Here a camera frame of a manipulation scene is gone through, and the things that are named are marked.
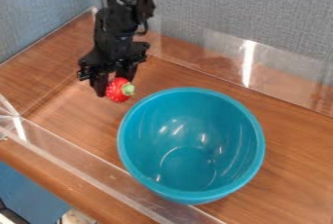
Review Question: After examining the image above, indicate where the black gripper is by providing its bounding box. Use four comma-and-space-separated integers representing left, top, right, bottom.
78, 29, 150, 97

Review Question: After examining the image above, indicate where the red toy strawberry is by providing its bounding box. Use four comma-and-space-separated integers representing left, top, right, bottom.
106, 77, 135, 102

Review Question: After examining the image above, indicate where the blue plastic bowl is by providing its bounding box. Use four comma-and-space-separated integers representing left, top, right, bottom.
118, 87, 265, 205

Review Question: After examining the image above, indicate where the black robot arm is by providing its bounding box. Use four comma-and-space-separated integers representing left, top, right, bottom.
78, 0, 156, 97

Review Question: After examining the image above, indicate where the clear acrylic back barrier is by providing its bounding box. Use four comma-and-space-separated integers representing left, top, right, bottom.
135, 17, 333, 117

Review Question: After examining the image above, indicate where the clear acrylic barrier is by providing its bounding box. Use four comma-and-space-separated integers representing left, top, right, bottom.
135, 17, 333, 117
0, 118, 226, 224

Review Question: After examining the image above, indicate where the clear acrylic front barrier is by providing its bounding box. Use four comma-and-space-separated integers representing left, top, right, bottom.
0, 118, 226, 224

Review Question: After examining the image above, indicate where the black cable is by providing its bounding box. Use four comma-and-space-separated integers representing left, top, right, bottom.
134, 19, 152, 37

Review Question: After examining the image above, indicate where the clear acrylic corner bracket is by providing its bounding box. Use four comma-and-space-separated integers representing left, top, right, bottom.
91, 7, 99, 27

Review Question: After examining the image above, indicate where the clear acrylic left bracket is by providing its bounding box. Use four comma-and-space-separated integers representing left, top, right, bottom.
0, 94, 27, 141

